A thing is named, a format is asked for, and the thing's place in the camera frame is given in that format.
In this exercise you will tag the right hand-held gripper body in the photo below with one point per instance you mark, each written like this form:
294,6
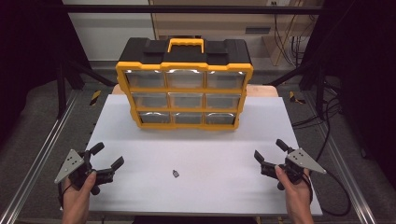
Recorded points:
303,160

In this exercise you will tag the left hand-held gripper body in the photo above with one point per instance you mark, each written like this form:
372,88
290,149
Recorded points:
71,165

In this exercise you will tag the small dark metal part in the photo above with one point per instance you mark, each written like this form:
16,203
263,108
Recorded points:
175,173

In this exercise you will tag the yellow black drawer organizer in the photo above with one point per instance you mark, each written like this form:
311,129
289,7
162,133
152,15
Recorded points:
186,109

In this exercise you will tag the person's left hand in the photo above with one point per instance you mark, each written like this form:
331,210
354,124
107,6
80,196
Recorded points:
76,202

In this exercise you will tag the person's right hand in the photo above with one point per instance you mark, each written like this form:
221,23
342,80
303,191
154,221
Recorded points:
299,199

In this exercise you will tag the wooden table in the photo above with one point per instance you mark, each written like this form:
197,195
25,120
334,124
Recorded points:
261,90

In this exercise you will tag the white table sheet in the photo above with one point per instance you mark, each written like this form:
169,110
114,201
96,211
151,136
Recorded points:
202,193

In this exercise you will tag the black curtain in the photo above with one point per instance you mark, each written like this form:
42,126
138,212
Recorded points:
364,77
28,56

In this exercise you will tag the beige wooden cabinet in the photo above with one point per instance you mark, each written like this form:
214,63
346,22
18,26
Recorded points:
218,21

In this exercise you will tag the black horizontal bar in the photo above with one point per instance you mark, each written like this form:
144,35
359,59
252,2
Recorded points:
124,8

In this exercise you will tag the aluminium frame rail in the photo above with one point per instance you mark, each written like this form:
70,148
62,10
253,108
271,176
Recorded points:
40,158
342,174

